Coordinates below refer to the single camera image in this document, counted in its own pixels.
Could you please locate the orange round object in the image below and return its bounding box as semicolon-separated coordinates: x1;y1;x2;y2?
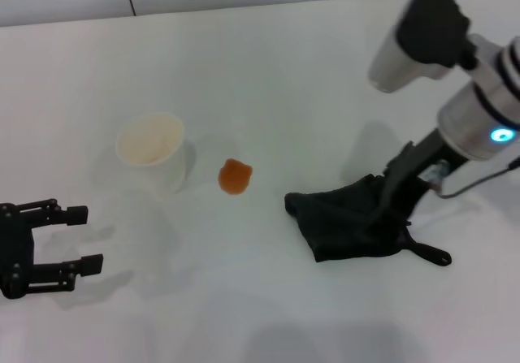
218;158;254;197

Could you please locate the white paper cup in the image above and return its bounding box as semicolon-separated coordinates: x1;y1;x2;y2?
115;111;189;196

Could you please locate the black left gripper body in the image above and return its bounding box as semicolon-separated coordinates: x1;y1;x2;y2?
0;202;38;301

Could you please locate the dark rag with loop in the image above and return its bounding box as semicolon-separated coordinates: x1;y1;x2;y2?
284;173;453;267

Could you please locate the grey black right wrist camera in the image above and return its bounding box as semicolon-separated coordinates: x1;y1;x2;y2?
366;0;479;94

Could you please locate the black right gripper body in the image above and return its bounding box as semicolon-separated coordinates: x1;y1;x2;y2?
383;127;462;196

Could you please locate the silver gripper cable plug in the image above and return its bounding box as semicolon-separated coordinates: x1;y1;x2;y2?
424;160;451;189

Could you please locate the thin black right gripper cable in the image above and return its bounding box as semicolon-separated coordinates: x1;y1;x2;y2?
436;162;516;200

